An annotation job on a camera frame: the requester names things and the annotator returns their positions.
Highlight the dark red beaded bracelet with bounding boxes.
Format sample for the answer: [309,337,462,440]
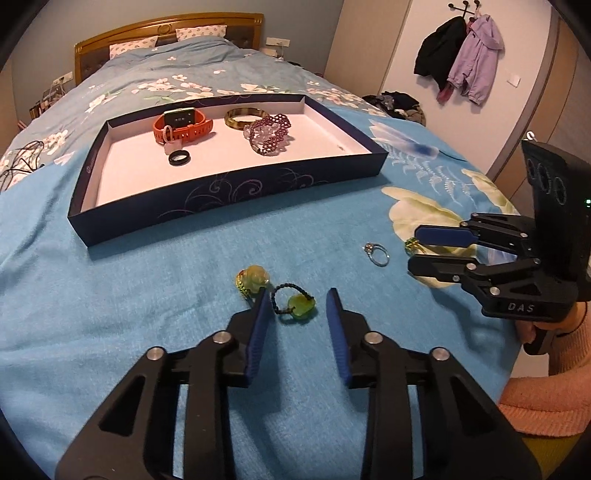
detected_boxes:
[243,114,293,157]

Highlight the wall coat rack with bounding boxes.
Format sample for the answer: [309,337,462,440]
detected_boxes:
[447,0,483,20]

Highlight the orange smartwatch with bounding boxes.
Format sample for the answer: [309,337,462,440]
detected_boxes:
[153,107,214,145]

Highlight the silver ring with stone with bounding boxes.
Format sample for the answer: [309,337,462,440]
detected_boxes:
[364,243,391,267]

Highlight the yellow-green pendant with gold cord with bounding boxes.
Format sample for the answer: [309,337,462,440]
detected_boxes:
[235,265,271,298]

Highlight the purple jacket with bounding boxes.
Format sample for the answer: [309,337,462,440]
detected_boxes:
[436,14,505,107]

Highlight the blue floral fleece blanket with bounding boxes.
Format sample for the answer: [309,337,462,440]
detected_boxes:
[0,99,550,480]

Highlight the dark blue patterned box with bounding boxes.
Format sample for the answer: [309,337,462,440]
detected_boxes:
[68,93,389,248]

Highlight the person's pink clothing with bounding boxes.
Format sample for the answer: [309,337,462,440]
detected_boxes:
[500,376,591,437]

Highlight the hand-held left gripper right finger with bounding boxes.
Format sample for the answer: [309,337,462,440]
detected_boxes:
[325,287,541,480]

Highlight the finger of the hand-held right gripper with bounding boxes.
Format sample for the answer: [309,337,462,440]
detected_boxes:
[414,213,540,257]
[407,255,542,298]

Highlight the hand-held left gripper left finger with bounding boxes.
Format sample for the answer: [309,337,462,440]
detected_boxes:
[55,288,273,480]

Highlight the pale crystal bead bracelet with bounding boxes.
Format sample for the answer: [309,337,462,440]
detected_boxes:
[245,124,283,145]

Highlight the black cable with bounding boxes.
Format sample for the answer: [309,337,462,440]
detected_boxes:
[0,141,44,191]

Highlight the black jacket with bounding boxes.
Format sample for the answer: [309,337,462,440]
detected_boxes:
[413,16,469,90]

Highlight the yellow-green cloth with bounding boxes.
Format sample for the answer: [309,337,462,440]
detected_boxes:
[524,431,591,480]

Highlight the green jade pendant black cord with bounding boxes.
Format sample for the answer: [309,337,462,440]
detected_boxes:
[270,284,318,322]

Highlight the pile of dark clothes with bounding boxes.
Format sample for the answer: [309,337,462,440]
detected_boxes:
[360,91,426,124]

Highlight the amber bangle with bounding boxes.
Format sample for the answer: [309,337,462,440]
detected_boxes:
[224,106,270,131]

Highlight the bedside clutter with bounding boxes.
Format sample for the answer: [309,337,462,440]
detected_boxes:
[28,83,66,121]

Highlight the bed with floral duvet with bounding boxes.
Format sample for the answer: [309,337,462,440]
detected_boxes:
[0,34,393,195]

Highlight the wooden door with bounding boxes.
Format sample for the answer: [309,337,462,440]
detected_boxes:
[485,4,591,217]

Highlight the person's right forearm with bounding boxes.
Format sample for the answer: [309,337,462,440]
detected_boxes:
[542,300,591,380]

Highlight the person's right hand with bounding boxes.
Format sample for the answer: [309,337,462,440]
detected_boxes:
[513,318,539,346]

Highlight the wooden headboard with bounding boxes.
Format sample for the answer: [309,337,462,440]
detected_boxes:
[74,12,265,85]

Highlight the patterned pillow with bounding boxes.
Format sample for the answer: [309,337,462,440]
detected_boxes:
[109,39,160,60]
[175,24,229,41]

